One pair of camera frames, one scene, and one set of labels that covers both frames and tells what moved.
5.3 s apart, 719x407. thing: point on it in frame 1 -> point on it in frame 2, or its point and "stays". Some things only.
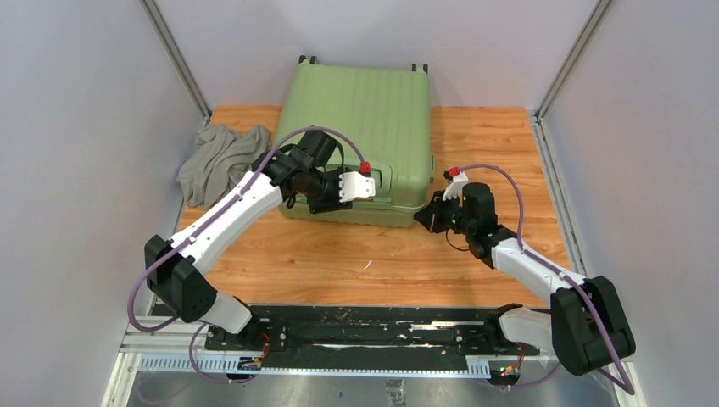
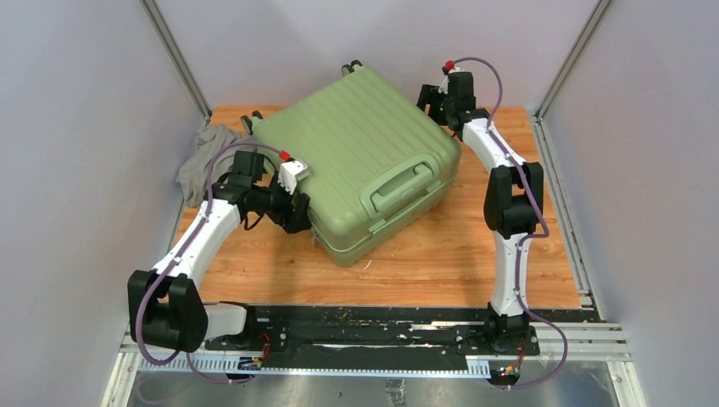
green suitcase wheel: x=425 y=68 -> x=350 y=68
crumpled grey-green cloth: x=218 y=159 stays
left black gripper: x=332 y=203 -> x=296 y=220
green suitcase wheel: x=303 y=57 -> x=248 y=124
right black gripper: x=430 y=216 -> x=427 y=97
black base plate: x=370 y=333 stays
